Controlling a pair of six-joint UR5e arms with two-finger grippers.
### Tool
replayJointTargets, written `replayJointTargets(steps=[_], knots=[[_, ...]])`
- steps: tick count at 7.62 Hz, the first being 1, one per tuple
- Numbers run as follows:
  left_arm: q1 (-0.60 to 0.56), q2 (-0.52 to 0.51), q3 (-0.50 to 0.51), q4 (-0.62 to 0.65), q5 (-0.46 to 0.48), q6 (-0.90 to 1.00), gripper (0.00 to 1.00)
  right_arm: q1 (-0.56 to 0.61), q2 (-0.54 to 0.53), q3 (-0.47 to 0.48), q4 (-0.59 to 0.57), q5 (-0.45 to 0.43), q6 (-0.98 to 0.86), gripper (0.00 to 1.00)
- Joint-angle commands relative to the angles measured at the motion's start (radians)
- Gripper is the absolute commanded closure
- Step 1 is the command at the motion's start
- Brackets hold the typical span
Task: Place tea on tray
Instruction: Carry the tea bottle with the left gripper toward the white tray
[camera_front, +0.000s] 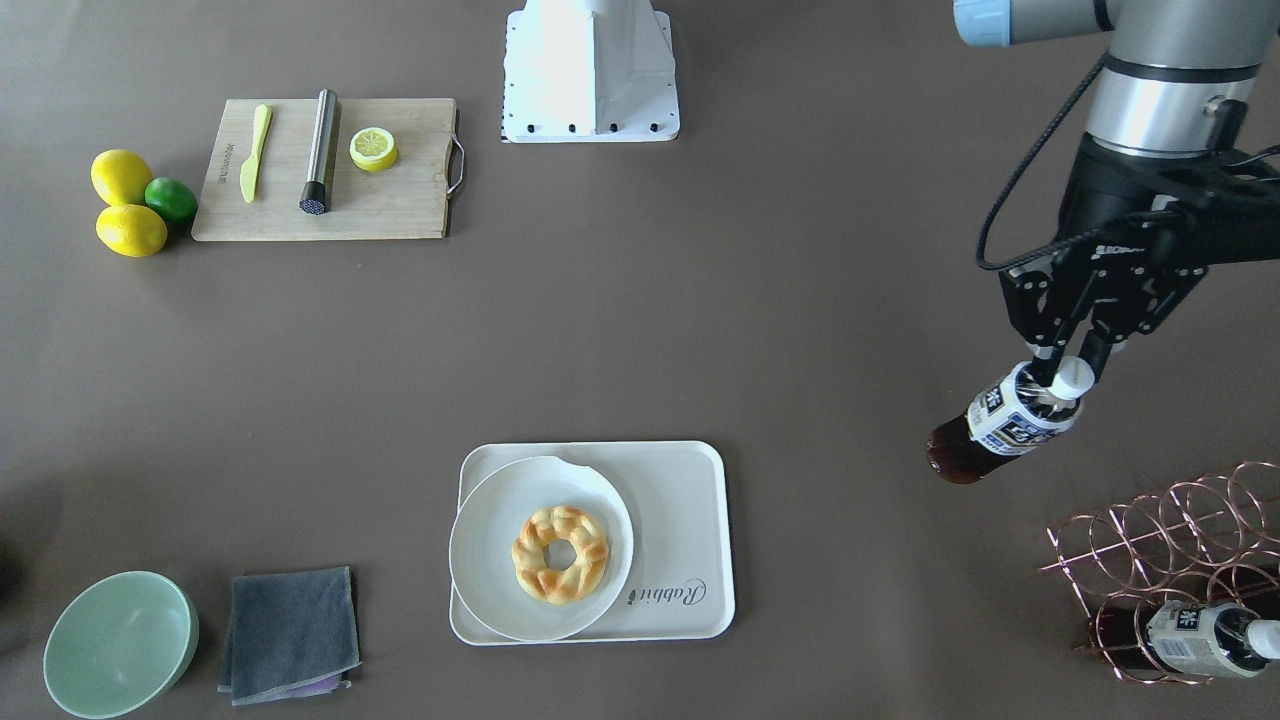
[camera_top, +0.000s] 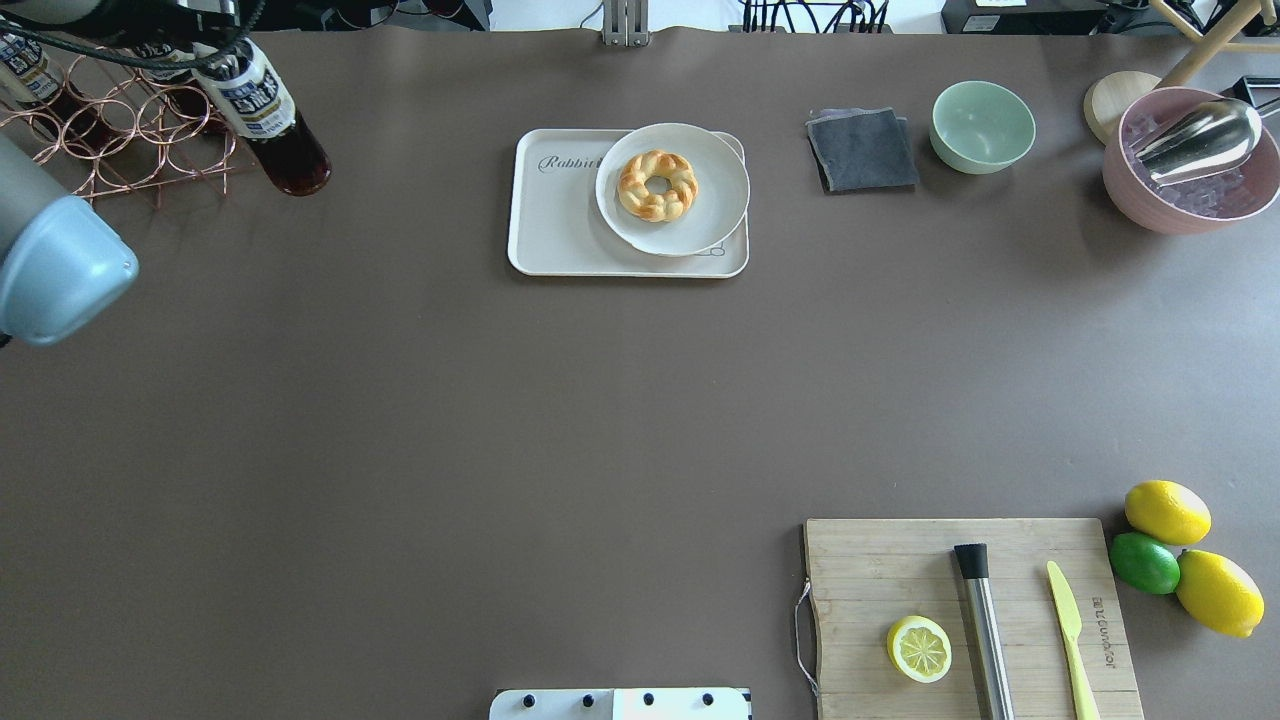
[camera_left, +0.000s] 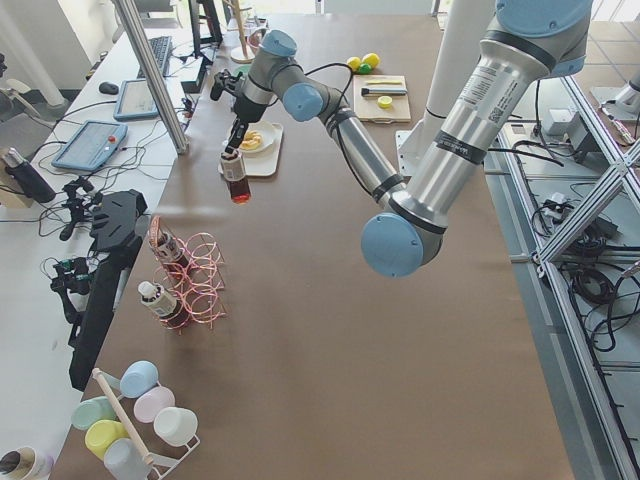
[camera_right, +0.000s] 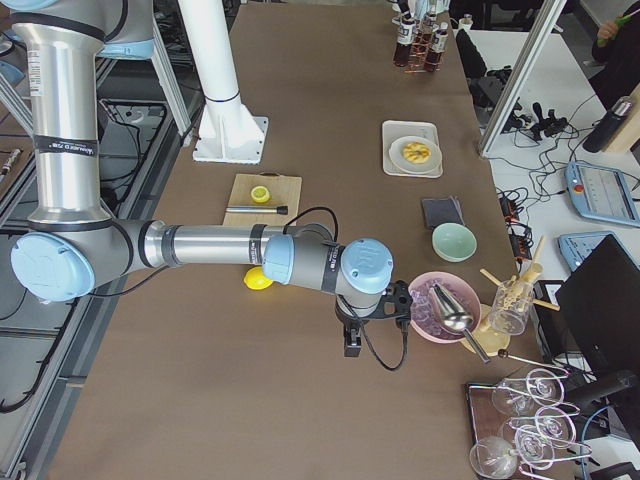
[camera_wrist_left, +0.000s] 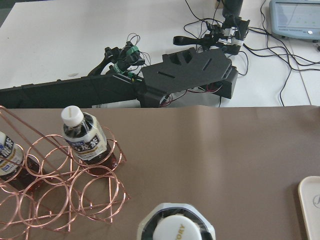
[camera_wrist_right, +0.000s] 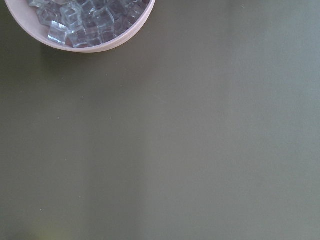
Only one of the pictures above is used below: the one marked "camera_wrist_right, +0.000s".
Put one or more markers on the pink bowl of ice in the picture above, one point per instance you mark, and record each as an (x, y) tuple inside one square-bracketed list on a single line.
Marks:
[(26, 18)]

